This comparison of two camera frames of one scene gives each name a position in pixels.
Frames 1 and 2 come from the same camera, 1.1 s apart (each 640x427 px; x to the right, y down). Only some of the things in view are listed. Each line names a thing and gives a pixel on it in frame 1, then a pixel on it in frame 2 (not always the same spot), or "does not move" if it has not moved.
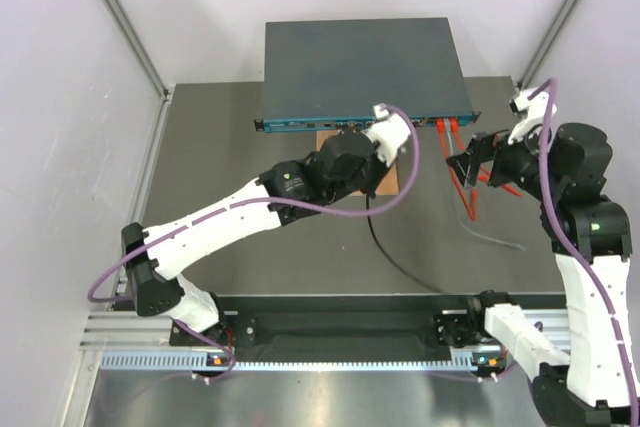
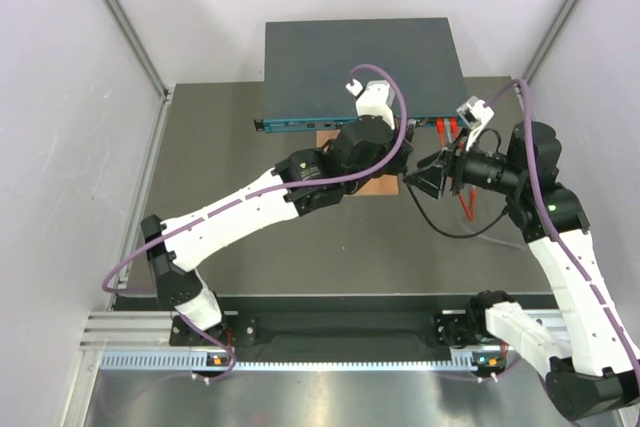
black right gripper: (480, 149) -> (430, 180)
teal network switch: (327, 75) does not move
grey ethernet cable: (514, 246) does not move
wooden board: (389, 185) does not move
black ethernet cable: (392, 262) -> (455, 236)
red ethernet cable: (474, 209) does not move
